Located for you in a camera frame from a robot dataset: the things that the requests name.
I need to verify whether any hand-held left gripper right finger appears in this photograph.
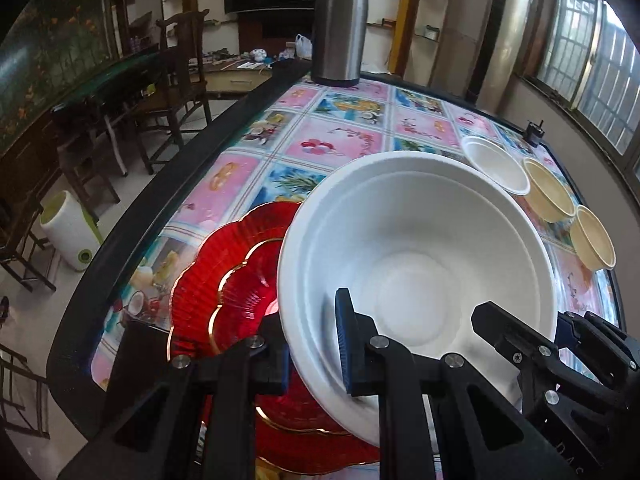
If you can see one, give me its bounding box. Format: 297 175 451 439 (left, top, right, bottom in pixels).
334 287 576 480

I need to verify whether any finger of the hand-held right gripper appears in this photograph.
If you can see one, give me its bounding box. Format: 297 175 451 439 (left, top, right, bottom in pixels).
557 311 640 401
470 301 561 402

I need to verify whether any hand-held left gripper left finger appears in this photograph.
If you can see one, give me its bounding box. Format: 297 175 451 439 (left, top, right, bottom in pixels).
57 317 292 480

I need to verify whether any red gold-rimmed plate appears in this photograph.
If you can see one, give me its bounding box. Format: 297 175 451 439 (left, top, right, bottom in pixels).
207 239 353 436
167 200 383 477

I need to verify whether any beige paper bowl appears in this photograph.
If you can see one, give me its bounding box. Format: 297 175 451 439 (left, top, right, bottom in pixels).
521 156 578 225
569 204 617 272

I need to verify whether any large white bowl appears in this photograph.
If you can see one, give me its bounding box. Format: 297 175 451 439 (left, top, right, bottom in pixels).
276 151 558 448

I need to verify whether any small white bowl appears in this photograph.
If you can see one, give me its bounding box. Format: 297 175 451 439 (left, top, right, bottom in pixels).
460 135 531 196

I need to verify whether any black-rimmed table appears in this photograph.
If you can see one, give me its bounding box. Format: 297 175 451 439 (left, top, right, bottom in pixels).
45 57 626 480

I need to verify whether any small black device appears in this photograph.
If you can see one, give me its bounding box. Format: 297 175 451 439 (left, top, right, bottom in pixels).
522 119 546 148

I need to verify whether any white and green appliance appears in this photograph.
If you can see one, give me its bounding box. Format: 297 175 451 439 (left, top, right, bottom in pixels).
39 190 103 273

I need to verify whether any dark wooden chair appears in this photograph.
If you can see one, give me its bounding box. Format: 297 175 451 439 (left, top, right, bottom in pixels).
0 345 51 441
135 10 213 173
0 195 58 293

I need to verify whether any dark wooden stool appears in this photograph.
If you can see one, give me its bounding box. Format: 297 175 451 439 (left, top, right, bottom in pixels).
57 130 121 211

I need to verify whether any beige low cabinet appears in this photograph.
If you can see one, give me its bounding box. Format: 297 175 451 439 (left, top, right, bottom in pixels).
202 62 276 95

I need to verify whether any barred window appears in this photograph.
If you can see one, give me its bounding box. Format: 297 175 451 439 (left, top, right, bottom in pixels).
520 0 640 181

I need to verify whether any standing air conditioner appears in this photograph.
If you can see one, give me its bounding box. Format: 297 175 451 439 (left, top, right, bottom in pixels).
465 0 533 111

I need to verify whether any steel thermos jug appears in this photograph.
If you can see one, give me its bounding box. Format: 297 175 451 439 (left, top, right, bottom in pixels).
310 0 373 87

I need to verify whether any green-topped game table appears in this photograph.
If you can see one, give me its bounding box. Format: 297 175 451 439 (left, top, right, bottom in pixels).
50 42 166 126

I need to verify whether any yellow wooden pillar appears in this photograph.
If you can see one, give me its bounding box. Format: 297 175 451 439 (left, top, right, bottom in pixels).
390 0 418 78

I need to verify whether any flower wall mural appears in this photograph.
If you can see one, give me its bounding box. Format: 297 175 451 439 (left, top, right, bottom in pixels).
0 0 121 146

